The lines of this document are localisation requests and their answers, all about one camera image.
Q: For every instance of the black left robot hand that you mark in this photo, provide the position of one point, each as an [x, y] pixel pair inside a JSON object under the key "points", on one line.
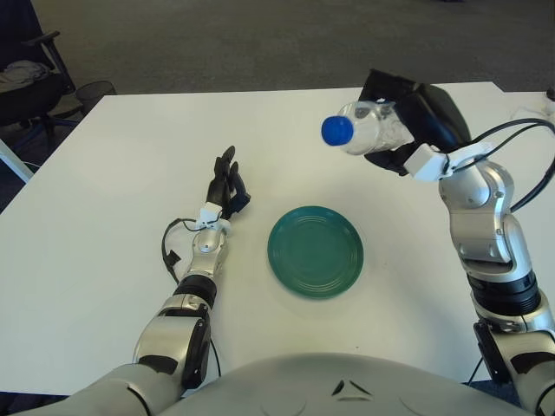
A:
{"points": [[220, 190]]}

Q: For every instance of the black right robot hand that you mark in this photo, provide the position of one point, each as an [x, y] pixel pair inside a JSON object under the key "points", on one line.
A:
{"points": [[433, 117]]}

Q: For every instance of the clear bottle with blue cap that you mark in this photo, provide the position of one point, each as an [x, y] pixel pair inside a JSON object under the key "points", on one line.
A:
{"points": [[368, 130]]}

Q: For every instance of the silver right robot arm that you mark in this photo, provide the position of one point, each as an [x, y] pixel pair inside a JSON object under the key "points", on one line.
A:
{"points": [[477, 208]]}

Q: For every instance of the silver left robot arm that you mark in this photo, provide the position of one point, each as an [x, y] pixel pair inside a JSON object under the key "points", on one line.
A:
{"points": [[207, 247]]}

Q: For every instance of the green round plate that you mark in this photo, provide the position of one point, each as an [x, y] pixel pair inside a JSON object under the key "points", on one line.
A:
{"points": [[315, 252]]}

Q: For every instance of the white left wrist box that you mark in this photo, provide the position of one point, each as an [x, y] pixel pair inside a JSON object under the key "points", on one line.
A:
{"points": [[211, 213]]}

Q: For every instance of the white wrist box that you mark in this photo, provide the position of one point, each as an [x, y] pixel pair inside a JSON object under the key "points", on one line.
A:
{"points": [[422, 162], [211, 213]]}

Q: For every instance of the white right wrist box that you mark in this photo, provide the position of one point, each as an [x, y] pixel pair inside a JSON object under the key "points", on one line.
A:
{"points": [[422, 162]]}

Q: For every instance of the black mesh wastebasket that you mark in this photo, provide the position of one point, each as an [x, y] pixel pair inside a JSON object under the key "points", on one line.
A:
{"points": [[95, 92]]}

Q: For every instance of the white furniture panel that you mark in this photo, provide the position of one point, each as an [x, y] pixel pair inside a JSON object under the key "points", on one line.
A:
{"points": [[13, 162]]}

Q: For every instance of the black office chair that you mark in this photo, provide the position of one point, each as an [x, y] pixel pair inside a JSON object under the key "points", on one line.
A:
{"points": [[26, 97]]}

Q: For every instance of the grey robot torso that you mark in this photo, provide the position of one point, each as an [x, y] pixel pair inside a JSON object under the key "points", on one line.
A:
{"points": [[303, 390]]}

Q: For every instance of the grey crumpled cloth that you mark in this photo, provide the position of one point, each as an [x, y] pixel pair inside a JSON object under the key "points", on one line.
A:
{"points": [[19, 71]]}

